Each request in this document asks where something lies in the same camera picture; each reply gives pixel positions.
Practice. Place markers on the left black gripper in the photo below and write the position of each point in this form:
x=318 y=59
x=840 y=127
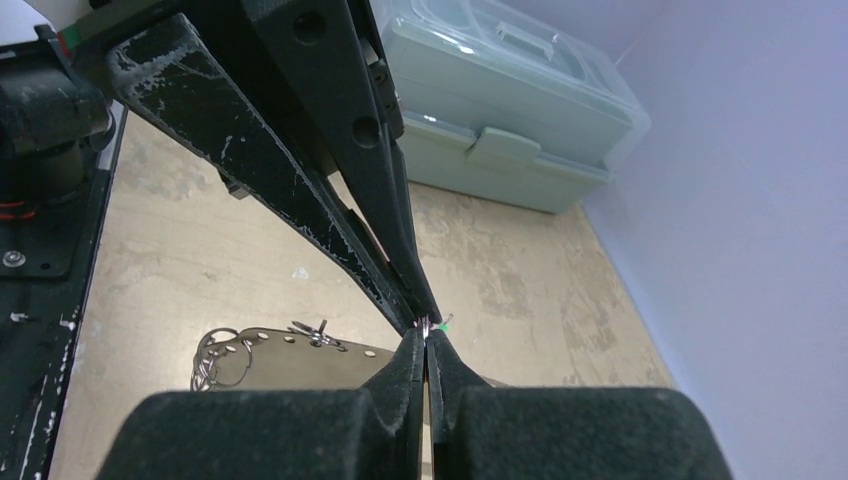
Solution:
x=316 y=73

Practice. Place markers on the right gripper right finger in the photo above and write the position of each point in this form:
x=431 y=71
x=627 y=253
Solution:
x=484 y=432

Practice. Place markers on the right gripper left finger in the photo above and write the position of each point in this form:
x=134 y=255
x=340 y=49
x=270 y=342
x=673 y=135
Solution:
x=372 y=432

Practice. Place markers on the green tagged key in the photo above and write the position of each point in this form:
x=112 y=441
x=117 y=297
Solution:
x=443 y=325

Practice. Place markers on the clear plastic storage box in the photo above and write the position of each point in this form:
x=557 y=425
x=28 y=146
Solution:
x=499 y=105

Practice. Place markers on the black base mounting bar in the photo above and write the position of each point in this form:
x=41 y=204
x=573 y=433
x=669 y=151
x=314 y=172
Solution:
x=48 y=256

